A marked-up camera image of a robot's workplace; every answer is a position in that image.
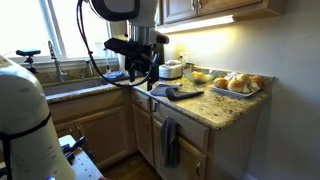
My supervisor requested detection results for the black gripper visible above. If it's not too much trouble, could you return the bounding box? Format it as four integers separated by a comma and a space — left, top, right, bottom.
125, 49, 160, 92

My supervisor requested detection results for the dark blue fleece towel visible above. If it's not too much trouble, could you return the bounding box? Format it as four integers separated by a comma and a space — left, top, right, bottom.
165, 87, 205, 102

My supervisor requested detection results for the narrow wooden drawer front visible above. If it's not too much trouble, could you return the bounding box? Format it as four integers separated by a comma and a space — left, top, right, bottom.
130, 88, 152, 115

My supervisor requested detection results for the small dark drawer hook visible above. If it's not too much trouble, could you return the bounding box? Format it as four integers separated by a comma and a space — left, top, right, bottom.
151, 99, 160, 114

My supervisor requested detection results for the grey knitted hanging towel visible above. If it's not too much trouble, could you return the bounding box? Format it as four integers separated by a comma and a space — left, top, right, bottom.
160, 115, 180, 169

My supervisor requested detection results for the wide wooden drawer front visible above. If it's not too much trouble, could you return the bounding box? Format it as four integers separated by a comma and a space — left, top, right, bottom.
155, 102, 211, 152

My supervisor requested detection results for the square blue pot holder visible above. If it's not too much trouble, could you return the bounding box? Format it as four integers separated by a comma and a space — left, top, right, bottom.
150, 83, 184, 98

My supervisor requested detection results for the black soda maker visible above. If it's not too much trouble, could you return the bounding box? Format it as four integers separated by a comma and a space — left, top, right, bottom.
155, 43, 166, 66

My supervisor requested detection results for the small countertop cooker appliance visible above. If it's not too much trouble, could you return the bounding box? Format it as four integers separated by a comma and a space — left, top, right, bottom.
158, 59, 184, 80

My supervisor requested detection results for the large blue container lid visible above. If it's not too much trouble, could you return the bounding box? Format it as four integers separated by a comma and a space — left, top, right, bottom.
99, 70, 132, 83

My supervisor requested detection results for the white dish wand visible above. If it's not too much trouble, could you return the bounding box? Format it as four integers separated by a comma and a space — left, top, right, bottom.
103, 48, 113, 74

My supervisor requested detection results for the glass fruit bowl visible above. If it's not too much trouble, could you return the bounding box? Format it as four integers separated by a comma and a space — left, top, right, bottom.
182, 68, 216, 85

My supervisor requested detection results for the metal soap dispenser pump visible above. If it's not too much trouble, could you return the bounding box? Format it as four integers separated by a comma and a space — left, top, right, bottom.
84, 59, 95, 78

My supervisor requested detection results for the yellow fruit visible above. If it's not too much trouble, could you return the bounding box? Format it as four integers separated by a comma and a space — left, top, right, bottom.
191, 70, 205, 83

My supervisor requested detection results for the long wooden sink panel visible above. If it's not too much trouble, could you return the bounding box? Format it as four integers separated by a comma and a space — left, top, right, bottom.
48, 89, 127, 124

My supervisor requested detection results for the narrow wooden cabinet door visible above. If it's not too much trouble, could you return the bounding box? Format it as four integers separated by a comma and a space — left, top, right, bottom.
131, 103, 155, 168

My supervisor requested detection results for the wooden sink cabinet door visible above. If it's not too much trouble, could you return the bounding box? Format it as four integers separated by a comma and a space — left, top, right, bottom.
54, 120, 77, 140
72, 105, 132, 169

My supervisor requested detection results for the stainless steel sink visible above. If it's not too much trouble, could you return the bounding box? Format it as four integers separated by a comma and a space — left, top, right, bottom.
42, 77, 112, 97

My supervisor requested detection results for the under cabinet light strip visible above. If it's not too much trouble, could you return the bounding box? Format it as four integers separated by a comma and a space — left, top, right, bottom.
155, 14, 238, 35

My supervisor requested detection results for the round golden bread roll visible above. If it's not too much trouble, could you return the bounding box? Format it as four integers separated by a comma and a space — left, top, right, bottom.
249, 75, 266, 88
227, 78, 245, 94
213, 77, 230, 90
235, 73, 251, 85

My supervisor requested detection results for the metal kitchen faucet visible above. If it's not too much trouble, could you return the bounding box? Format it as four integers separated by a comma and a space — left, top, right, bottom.
47, 40, 70, 83

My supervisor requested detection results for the white rectangular plate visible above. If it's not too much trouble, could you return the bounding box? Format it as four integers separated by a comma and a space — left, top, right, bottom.
208, 83, 263, 100

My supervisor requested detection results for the wide wooden cabinet door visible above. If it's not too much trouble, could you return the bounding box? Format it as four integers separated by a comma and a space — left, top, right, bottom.
152, 117, 208, 180

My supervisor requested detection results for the black clamp tool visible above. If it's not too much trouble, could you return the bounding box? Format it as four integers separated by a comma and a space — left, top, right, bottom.
61, 135, 88, 165

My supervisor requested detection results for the white perforated table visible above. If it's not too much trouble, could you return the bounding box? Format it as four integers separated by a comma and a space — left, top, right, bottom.
58, 134, 105, 180

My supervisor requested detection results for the kitchen window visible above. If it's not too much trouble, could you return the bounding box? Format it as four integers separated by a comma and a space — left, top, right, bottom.
0, 0, 116, 60

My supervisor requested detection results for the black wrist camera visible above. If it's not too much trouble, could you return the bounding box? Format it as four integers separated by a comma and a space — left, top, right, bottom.
103, 37, 155, 58

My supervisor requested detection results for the white wall outlet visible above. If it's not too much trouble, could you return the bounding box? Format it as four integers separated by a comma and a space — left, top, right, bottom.
179, 51, 189, 63

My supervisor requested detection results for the wooden wall cabinet door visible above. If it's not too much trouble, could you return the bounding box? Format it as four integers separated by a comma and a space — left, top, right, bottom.
162, 0, 199, 25
198, 0, 264, 16

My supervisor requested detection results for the black camera on tripod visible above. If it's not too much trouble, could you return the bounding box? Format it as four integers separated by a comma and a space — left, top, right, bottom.
15, 48, 42, 75

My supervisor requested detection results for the black velcro strap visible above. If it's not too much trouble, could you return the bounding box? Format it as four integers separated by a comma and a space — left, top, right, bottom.
0, 111, 53, 180

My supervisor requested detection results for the wooden wall cabinet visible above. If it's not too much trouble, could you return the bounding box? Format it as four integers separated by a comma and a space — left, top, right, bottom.
155, 0, 288, 28

